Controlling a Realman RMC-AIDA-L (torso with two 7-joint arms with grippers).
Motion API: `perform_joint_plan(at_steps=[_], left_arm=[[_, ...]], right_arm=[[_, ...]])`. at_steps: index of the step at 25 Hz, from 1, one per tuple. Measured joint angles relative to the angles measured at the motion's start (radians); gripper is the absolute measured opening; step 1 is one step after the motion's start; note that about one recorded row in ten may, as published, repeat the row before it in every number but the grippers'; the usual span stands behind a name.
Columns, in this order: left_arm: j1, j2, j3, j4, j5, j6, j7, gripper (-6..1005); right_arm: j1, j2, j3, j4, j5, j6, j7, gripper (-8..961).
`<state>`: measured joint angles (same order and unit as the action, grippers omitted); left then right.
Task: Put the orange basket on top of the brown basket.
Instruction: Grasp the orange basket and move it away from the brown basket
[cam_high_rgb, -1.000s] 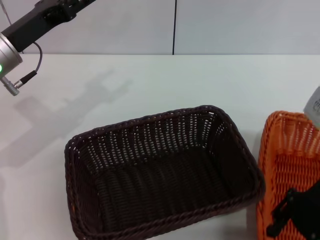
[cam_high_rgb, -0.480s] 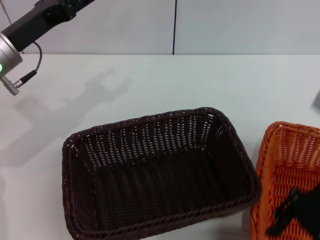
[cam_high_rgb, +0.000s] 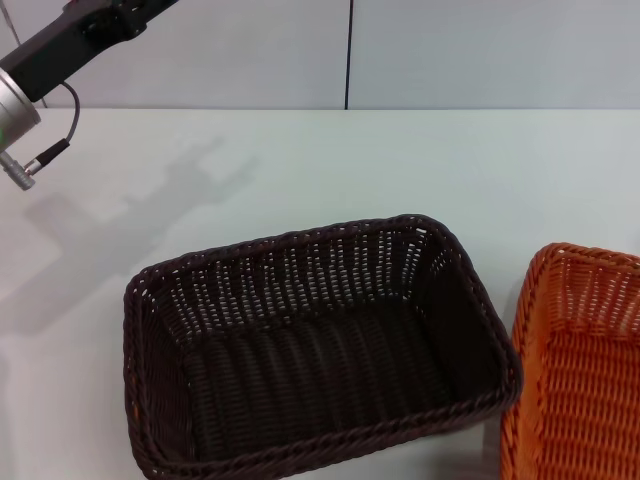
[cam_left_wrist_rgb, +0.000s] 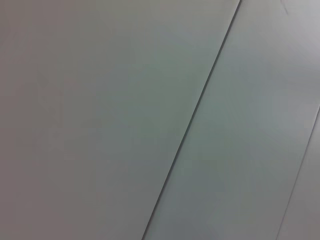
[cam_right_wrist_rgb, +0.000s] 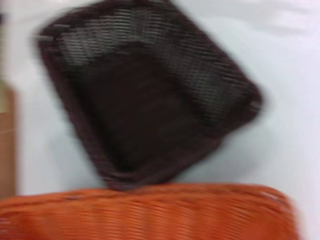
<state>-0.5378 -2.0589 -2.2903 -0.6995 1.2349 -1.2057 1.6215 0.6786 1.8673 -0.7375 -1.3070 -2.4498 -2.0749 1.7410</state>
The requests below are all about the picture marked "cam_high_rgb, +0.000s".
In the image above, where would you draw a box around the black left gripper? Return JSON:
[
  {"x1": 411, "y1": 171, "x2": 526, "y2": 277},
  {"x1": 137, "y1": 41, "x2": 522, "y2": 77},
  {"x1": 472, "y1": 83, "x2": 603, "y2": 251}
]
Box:
[{"x1": 0, "y1": 0, "x2": 180, "y2": 104}]

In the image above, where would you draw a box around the dark brown wicker basket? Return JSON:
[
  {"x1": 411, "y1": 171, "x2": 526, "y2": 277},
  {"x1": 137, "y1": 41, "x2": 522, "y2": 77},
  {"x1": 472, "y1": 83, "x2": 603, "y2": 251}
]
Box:
[{"x1": 122, "y1": 213, "x2": 524, "y2": 480}]

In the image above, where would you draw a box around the orange wicker basket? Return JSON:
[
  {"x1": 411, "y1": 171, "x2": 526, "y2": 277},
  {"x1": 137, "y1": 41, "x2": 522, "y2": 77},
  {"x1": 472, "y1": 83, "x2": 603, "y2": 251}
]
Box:
[{"x1": 499, "y1": 242, "x2": 640, "y2": 480}]

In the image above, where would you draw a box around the grey left arm cable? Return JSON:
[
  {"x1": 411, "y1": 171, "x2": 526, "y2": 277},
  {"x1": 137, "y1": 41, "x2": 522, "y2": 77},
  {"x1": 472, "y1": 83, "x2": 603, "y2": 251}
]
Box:
[{"x1": 27, "y1": 82, "x2": 82, "y2": 169}]

